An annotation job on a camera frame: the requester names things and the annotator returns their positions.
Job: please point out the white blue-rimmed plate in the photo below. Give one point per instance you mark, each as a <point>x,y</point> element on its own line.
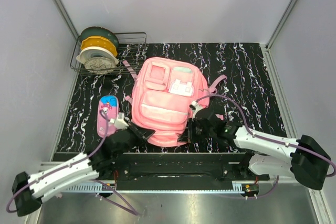
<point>93,52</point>

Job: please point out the dark green plate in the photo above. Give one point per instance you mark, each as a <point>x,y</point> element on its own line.
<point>101,32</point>

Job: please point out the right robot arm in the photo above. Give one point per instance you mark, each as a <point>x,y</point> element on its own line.
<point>302,159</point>

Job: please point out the grey wire dish rack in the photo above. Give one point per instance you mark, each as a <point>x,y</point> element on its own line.
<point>122,54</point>

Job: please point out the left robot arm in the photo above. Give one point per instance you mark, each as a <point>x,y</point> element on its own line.
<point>30,191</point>

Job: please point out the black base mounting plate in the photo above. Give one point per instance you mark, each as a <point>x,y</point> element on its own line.
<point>175,171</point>

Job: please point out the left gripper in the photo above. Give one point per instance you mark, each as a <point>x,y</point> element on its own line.
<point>141,134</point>

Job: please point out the pink school backpack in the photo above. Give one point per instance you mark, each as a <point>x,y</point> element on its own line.
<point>162,94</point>

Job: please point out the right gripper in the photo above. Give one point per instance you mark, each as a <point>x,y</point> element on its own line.
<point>188,137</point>

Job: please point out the yellow plate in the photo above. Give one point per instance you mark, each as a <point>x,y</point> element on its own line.
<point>97,41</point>

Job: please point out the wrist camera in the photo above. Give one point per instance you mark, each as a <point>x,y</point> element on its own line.
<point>197,107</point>
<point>119,122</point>

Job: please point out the speckled beige plate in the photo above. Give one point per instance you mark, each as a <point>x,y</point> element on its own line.
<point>101,65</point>

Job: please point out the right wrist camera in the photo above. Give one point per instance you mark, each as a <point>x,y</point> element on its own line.
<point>197,107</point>

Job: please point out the pink blue pencil case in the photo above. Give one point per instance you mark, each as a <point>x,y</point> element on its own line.
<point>108,109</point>

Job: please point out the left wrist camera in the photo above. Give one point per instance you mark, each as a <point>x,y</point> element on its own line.
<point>119,122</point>

